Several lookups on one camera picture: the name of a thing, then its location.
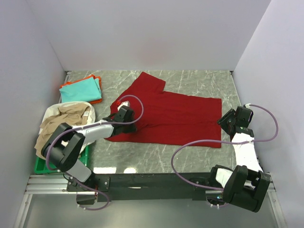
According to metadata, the aluminium rail frame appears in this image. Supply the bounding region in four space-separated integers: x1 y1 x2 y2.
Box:
25 172 276 194

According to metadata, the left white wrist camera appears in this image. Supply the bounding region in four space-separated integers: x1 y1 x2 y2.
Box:
116 100 130 111

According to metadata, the folded teal t shirt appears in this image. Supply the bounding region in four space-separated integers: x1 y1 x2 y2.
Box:
58 75 103 103

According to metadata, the red t shirt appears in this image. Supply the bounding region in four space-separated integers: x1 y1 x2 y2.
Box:
108 73 222 148

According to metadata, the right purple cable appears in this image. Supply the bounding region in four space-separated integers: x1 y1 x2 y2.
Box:
171 104 279 209

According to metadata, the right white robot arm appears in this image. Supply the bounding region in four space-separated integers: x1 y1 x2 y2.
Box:
212 105 271 212

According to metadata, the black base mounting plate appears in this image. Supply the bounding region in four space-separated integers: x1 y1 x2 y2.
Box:
66 172 237 202

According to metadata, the green plastic tray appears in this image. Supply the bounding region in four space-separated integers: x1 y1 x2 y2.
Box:
34 144 91 174

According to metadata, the beige t shirt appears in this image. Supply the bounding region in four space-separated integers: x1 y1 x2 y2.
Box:
34 104 92 159

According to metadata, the folded orange t shirt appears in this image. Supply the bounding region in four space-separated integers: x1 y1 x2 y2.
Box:
60 74 103 105

